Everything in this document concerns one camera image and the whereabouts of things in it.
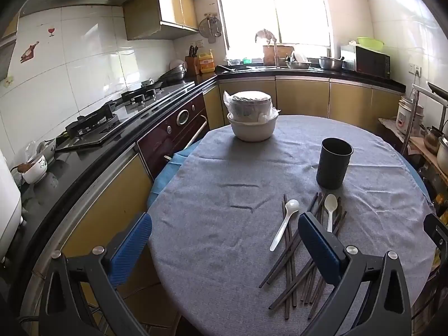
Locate blue table cover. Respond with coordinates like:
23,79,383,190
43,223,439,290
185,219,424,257
146,138,431,211

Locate bowls wrapped in plastic bag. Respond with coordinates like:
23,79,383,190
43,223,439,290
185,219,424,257
223,90,281,123

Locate green plastic basin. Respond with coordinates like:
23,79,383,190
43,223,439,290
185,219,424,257
357,37,385,50

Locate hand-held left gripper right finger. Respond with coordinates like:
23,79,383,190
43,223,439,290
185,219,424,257
297,212,412,336

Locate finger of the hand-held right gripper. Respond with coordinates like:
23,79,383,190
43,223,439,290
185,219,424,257
423,213,448,253

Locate black countertop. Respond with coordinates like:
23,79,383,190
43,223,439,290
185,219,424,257
0,65,407,288

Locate hanging round strainer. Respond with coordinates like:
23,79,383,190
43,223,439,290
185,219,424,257
199,13,222,44

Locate white bowl with spoon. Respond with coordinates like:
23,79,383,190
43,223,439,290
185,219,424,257
35,138,57,165

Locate wooden knife block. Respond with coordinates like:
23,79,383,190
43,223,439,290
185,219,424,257
185,45,200,76

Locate white printed bowl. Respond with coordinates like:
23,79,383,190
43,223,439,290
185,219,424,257
22,154,48,185

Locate yellow wall cabinets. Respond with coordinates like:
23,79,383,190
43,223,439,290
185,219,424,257
122,0,204,41

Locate wooden cutting board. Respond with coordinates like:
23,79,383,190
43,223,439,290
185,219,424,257
262,45,295,66

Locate steel mixing bowl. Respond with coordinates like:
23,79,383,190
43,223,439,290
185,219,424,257
318,56,345,71

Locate small steel pot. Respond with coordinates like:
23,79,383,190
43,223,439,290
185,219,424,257
422,126,443,151

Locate steel basin with dishes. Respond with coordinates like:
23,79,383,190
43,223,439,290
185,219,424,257
285,51,312,70

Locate black microwave oven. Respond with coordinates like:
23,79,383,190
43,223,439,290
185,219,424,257
340,45,391,79

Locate white plastic spoon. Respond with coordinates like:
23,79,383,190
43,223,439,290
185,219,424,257
324,194,338,233
269,199,300,252

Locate kitchen window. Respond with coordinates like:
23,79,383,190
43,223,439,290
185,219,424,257
213,0,331,60

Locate yellow oil bottle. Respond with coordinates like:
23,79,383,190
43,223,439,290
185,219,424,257
198,50,215,74

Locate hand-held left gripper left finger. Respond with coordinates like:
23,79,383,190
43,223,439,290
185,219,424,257
38,212,155,336

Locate large white bowl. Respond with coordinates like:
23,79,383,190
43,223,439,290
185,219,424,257
227,112,279,143

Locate bottle wall sticker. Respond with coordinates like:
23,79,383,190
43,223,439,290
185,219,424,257
20,41,40,64

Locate black gas stove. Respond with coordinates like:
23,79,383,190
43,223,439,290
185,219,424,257
56,79,195,148

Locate grey tablecloth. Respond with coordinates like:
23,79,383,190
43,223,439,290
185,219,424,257
147,115,436,336

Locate pile of dark chopsticks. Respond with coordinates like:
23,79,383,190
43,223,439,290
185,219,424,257
259,192,348,320

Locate white countertop appliance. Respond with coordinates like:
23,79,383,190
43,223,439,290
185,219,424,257
0,150,23,226

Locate metal storage rack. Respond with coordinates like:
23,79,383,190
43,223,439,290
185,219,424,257
401,82,448,183

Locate stacked steel basins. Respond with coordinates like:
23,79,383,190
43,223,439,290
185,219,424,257
159,59,188,82

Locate black utensil holder cup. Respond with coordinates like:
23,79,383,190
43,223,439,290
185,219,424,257
316,137,354,190

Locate rag on faucet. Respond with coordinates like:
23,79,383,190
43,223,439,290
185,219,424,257
255,29,278,46

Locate maroon built-in oven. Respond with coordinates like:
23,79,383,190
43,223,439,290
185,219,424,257
136,94,211,179

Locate white rice cooker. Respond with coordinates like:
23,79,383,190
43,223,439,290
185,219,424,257
396,95,425,135

